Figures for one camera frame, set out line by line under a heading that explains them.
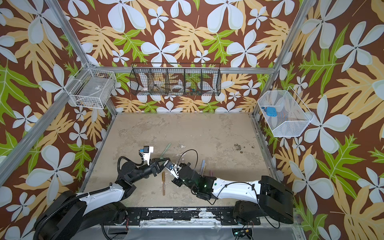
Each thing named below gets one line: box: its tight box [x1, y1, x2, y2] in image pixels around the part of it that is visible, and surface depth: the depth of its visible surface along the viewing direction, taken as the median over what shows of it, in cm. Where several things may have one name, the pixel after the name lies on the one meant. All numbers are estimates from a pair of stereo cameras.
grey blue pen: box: [201, 159, 206, 176], surface depth 95 cm
